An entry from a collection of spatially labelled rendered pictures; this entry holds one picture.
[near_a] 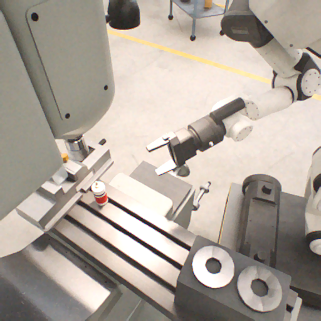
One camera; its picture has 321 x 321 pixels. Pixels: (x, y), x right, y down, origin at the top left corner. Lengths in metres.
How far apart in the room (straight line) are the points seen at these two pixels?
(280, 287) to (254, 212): 0.72
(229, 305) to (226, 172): 1.66
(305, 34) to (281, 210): 0.93
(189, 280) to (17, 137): 0.44
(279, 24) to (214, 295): 0.58
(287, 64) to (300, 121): 2.03
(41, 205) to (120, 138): 1.60
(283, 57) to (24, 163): 0.72
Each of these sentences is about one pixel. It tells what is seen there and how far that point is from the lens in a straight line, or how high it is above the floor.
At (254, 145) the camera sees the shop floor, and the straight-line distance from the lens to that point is 2.49.
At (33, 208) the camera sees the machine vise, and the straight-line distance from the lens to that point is 0.93.
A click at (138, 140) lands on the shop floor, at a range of 2.40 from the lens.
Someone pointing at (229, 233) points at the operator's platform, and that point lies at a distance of 1.47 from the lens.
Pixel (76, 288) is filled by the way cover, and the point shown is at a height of 0.85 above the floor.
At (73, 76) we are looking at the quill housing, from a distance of 0.44.
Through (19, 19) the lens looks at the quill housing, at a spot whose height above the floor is 1.57.
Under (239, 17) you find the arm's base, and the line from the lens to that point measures 0.77.
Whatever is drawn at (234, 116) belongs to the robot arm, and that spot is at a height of 1.20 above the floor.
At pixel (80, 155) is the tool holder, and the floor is 1.23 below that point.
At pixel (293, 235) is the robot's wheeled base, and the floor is 0.57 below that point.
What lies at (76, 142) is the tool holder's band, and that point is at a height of 1.27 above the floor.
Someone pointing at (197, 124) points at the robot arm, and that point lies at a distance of 0.76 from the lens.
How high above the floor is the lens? 1.69
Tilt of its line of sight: 49 degrees down
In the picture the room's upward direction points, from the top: straight up
